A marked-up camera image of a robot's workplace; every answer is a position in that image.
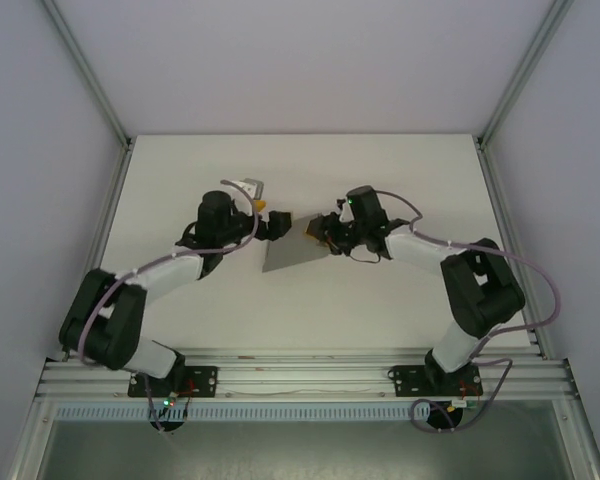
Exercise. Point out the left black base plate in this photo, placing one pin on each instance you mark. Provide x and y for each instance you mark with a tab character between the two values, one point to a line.
205	380

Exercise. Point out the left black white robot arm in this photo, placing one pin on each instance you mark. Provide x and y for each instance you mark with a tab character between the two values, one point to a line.
105	325

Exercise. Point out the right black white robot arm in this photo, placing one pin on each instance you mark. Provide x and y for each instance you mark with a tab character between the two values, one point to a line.
480	295

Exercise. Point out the right aluminium side rail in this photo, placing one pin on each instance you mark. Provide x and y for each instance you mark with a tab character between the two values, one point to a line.
502	210

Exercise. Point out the right aluminium frame post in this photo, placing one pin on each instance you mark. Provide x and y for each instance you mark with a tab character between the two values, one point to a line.
522	70

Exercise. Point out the aluminium mounting rail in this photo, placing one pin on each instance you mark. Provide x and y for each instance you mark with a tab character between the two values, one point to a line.
305	372

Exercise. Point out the left small circuit board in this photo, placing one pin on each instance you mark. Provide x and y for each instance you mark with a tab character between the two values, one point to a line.
170	400

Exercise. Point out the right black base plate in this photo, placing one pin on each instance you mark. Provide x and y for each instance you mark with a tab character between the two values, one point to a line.
405	380

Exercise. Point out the left aluminium side rail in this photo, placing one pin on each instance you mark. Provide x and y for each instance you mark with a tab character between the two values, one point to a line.
111	210

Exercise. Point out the right small circuit board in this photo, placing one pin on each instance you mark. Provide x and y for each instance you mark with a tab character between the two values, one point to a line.
464	403

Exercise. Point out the aluminium frame post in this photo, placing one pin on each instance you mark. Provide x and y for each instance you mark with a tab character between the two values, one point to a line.
87	70
522	70

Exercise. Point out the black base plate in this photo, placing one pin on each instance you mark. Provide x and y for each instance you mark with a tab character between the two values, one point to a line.
405	380
205	380

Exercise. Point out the small circuit board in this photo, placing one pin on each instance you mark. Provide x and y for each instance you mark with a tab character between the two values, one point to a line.
170	400
464	403

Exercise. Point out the metal sheet panel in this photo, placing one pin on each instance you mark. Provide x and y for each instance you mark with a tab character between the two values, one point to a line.
300	450

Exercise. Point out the grey paper box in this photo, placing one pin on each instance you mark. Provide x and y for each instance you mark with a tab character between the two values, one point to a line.
292	247

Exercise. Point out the left aluminium frame post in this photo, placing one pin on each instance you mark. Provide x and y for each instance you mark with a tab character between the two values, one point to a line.
87	70

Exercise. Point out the aluminium side rail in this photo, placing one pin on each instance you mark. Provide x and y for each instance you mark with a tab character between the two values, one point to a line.
111	210
502	210

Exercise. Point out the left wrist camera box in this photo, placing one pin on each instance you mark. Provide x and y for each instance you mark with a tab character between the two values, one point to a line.
252	188

